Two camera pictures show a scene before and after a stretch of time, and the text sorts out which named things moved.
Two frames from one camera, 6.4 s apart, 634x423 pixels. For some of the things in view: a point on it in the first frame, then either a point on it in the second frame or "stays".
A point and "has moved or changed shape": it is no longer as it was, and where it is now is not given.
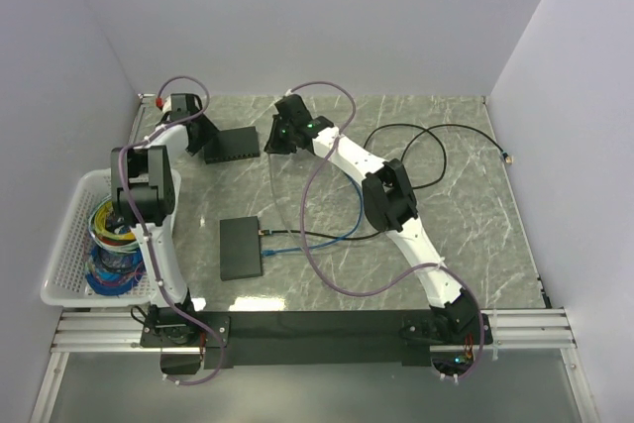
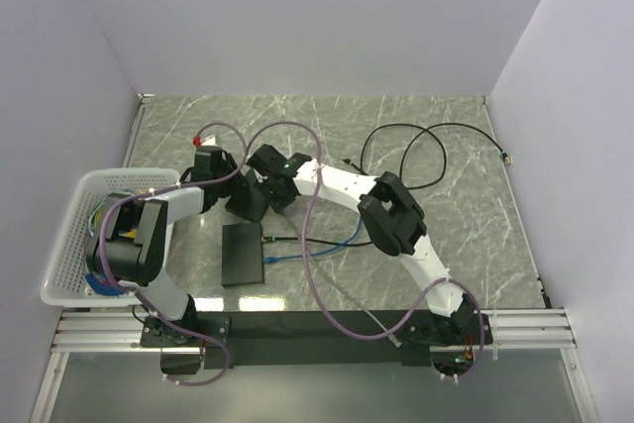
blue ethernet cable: [281, 251] to [271, 260]
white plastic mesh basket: [65, 278] stays
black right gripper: [272, 146] to [277, 205]
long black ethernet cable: [421, 129] to [351, 242]
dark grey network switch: [240, 248] has moved or changed shape
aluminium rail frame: [531, 330] stays
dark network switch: [232, 144] has moved or changed shape
